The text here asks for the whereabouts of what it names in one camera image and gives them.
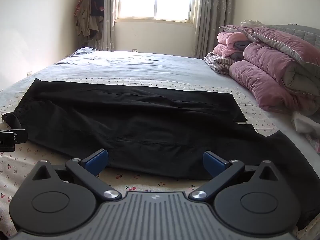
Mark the beige hanging coat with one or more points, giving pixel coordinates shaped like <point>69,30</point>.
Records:
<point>83,20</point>

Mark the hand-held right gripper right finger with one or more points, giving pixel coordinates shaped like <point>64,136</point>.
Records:
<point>212,163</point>

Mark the black pants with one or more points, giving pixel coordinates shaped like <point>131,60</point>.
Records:
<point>125,120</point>

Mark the cream cloth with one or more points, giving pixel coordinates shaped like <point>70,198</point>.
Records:
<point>250,23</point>

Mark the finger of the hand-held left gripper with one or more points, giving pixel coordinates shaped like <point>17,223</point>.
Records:
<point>21,136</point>

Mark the grey quilted headboard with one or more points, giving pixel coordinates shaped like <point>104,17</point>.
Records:
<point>300,30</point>

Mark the small pink folded quilt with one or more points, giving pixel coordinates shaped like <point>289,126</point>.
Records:
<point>228,42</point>

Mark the pink striped cloth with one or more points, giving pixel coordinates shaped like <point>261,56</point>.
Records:
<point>315,143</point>

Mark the striped folded cloth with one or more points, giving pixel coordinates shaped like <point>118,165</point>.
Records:
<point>218,61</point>

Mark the bed with light blue sheet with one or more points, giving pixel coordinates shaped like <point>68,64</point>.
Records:
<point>150,65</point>

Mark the cherry print white sheet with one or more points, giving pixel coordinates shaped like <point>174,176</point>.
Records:
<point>15,165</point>

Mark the dark hanging jacket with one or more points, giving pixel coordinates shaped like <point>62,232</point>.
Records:
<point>97,0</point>

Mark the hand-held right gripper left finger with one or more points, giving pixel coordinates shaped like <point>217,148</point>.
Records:
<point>98,161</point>

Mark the white fluffy cloth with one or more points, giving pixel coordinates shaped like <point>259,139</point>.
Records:
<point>303,125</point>

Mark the large pink grey folded quilt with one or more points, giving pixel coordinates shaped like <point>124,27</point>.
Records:
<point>270,65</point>

